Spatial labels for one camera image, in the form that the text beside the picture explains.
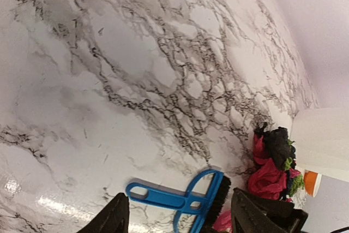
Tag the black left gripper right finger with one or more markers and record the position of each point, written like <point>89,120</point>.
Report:
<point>254,214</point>

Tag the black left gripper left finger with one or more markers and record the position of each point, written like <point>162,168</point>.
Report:
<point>113,218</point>

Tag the black paper scrap back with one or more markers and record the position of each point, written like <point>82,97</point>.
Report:
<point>278,146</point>

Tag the white and orange bowl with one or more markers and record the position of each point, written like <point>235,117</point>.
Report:
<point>312,181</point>

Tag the white plastic waste bin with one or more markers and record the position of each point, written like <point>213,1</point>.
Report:
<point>321,141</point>

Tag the blue hand brush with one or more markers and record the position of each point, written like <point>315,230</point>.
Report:
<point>205,208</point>

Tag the pink paper scrap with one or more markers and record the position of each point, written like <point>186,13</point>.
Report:
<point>224,223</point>

